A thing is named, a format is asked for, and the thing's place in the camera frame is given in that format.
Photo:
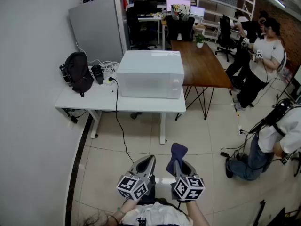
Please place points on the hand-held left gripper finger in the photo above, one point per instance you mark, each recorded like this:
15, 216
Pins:
136, 167
150, 171

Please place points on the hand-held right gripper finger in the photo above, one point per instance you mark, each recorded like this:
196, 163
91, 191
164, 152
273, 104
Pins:
191, 173
178, 171

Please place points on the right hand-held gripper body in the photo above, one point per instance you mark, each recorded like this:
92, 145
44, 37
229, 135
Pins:
188, 189

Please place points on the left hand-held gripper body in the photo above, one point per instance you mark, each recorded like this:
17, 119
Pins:
131, 187

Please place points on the dark blue cloth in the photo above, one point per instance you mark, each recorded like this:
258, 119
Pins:
177, 150

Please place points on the white microwave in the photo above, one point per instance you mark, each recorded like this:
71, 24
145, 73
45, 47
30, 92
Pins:
150, 67

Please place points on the person's left forearm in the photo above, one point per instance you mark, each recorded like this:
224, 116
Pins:
128, 207

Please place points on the person's right forearm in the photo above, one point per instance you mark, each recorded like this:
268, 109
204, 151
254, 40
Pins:
197, 213

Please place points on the person's white shirt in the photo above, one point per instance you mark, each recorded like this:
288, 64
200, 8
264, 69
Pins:
160, 214

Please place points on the white floor power strip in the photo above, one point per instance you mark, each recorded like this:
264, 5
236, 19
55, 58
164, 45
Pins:
240, 129

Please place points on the black metal stand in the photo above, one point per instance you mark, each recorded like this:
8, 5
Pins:
259, 212

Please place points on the black power adapter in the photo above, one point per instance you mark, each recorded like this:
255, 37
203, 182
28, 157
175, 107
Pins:
74, 119

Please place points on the desk control panel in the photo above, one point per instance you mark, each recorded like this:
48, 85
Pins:
68, 109

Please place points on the wide black water bottle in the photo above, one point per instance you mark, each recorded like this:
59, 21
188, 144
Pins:
97, 73

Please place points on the wooden table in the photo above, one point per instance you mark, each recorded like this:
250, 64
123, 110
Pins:
202, 65

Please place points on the black backpack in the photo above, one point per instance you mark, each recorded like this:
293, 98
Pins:
78, 72

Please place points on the slim black flask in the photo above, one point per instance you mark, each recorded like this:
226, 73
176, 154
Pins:
64, 73

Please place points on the small potted plant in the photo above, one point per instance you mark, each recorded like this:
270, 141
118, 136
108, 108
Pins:
200, 45

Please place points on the white board on stand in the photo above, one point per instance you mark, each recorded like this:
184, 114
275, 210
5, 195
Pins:
298, 79

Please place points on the black office chair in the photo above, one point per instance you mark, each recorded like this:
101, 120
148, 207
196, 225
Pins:
135, 25
178, 27
224, 32

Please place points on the grey metal cabinet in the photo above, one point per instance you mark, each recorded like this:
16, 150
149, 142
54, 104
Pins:
96, 27

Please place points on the white office desk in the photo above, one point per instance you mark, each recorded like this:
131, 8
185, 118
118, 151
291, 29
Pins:
150, 18

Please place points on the patterned cushion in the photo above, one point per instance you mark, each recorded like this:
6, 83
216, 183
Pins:
179, 10

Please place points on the dark black monitor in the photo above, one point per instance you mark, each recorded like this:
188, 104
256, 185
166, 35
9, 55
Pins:
144, 7

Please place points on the pale lit monitor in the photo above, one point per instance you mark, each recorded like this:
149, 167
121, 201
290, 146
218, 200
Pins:
197, 11

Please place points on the red flag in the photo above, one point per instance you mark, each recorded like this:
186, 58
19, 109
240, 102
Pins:
125, 2

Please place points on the pink lit monitor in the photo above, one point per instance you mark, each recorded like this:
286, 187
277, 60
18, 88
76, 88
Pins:
178, 2

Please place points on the black chest camera mount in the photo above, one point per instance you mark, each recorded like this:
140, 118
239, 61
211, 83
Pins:
141, 221

